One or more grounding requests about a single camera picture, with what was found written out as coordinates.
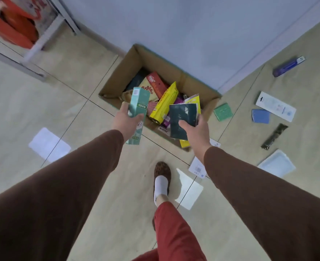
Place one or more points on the person's right hand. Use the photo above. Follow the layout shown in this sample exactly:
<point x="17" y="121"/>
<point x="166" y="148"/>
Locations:
<point x="200" y="138"/>

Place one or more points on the person's left hand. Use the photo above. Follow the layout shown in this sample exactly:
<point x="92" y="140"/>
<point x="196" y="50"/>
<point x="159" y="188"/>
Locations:
<point x="124" y="123"/>

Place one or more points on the teal long carton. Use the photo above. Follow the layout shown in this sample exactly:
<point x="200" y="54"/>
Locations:
<point x="139" y="101"/>

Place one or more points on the dark green box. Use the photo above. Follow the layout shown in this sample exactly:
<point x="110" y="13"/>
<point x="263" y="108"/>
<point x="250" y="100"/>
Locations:
<point x="181" y="116"/>

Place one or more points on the white card with code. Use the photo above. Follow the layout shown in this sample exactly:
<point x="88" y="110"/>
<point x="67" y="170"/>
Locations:
<point x="198" y="168"/>

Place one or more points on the pink striped packet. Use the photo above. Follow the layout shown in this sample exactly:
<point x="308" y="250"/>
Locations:
<point x="151" y="108"/>

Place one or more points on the green square pack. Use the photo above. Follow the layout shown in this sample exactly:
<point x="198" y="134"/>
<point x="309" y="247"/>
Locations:
<point x="223" y="112"/>

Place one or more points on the yellow dried tofu packet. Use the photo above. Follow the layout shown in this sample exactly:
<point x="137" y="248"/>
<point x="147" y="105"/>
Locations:
<point x="195" y="101"/>

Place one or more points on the purple snack bag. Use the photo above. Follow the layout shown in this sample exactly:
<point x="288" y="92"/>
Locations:
<point x="179" y="100"/>

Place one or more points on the yellow-green long snack bag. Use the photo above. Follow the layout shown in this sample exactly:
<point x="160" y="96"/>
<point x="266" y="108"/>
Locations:
<point x="164" y="103"/>

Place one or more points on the dark teal packet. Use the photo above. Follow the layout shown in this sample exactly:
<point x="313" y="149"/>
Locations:
<point x="136" y="78"/>

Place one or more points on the beige red chip bag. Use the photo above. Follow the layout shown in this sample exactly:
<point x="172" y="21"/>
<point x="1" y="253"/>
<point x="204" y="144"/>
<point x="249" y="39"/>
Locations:
<point x="155" y="84"/>

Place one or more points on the blue square pack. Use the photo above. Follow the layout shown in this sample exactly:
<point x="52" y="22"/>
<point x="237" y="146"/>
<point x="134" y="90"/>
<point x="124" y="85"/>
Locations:
<point x="261" y="116"/>

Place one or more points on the brown cardboard box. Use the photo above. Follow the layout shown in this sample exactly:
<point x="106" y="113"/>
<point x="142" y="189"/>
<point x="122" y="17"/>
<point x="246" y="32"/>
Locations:
<point x="138" y="59"/>

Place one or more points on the dark brown stick sachet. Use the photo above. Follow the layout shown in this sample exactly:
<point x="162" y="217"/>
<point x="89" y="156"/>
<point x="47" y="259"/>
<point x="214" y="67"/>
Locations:
<point x="274" y="136"/>

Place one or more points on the clear white pouch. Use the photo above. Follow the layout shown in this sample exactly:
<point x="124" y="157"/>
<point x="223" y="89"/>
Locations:
<point x="276" y="163"/>

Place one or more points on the white long card blue print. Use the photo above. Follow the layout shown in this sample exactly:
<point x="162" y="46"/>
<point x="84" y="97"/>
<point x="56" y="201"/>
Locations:
<point x="275" y="106"/>

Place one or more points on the purple-blue long box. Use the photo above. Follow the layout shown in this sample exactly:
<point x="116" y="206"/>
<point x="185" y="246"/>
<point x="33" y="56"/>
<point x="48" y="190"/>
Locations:
<point x="287" y="66"/>

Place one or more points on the person's left forearm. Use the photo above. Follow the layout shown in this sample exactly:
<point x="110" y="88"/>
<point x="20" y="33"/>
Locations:
<point x="54" y="201"/>

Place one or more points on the person's right forearm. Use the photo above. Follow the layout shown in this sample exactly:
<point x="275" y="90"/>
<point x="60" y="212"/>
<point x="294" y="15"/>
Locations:
<point x="271" y="209"/>

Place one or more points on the person's right leg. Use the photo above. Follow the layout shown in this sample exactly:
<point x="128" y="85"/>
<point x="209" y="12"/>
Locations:
<point x="176" y="233"/>

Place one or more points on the person's leg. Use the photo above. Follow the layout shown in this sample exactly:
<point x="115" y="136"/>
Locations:
<point x="176" y="233"/>
<point x="146" y="256"/>

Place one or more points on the person's left leg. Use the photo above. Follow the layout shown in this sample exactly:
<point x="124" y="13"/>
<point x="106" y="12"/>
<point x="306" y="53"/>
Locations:
<point x="146" y="256"/>

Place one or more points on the right leopard print slipper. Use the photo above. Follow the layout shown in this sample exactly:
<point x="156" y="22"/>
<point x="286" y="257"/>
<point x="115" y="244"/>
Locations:
<point x="161" y="168"/>

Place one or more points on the right white sock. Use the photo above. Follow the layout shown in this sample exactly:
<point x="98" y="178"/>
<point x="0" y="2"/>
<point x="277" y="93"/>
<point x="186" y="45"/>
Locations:
<point x="160" y="187"/>

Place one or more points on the pale grey cabinet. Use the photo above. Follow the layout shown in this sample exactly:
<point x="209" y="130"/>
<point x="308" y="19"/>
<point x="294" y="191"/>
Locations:
<point x="189" y="29"/>

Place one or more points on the white shelf rack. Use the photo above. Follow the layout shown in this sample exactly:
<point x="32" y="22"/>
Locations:
<point x="51" y="29"/>

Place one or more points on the stack of red cartons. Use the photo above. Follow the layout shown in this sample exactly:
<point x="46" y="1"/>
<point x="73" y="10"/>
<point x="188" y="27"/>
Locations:
<point x="13" y="29"/>

